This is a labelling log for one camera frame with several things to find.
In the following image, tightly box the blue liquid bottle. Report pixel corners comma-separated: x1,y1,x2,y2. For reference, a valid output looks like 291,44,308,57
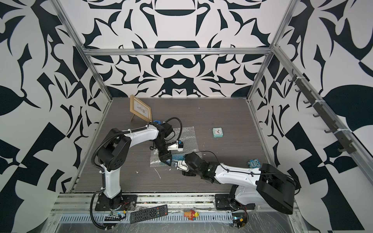
172,154,185,161

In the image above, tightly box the clear bubble wrap sheet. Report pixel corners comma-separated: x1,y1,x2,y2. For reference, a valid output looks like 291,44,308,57
150,126,199,168

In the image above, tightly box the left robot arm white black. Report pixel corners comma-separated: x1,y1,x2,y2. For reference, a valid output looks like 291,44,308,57
91,122,173,200

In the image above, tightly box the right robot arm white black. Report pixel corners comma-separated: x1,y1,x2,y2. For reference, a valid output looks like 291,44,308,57
173,152,297,215

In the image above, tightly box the blue tape dispenser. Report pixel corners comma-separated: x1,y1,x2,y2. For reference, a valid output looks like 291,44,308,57
153,120,162,125

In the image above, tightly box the small teal alarm clock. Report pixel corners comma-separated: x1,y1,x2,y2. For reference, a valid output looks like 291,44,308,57
212,127,223,138

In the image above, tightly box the small red yellow toy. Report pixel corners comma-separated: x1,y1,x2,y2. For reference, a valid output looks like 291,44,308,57
184,210,200,221

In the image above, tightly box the blue owl figurine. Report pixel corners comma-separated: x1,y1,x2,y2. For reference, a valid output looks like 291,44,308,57
247,159,261,169

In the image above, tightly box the black remote control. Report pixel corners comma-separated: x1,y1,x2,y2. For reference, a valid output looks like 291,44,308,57
130,205,168,224

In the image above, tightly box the black electronics box green led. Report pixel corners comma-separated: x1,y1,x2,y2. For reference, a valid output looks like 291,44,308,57
232,212,248,229

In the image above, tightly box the small green circuit board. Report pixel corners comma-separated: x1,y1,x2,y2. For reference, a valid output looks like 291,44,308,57
104,212,126,221

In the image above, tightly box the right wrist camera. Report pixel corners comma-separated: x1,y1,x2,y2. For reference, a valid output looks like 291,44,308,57
171,160,189,172

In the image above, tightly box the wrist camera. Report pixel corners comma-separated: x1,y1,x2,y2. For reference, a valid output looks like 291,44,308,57
171,160,189,172
168,141,184,152

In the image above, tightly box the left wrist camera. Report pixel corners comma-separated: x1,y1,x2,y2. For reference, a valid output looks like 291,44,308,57
168,141,184,152

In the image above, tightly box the wooden picture frame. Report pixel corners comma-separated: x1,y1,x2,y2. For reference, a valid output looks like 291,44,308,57
130,95,153,122

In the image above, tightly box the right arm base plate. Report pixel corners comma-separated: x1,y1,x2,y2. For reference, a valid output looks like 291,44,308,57
215,194,256,211

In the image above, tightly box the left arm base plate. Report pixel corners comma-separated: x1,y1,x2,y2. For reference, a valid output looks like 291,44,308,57
94,194,138,211

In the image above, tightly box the black wall hook rail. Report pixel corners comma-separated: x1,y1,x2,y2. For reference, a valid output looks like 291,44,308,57
289,74,357,154

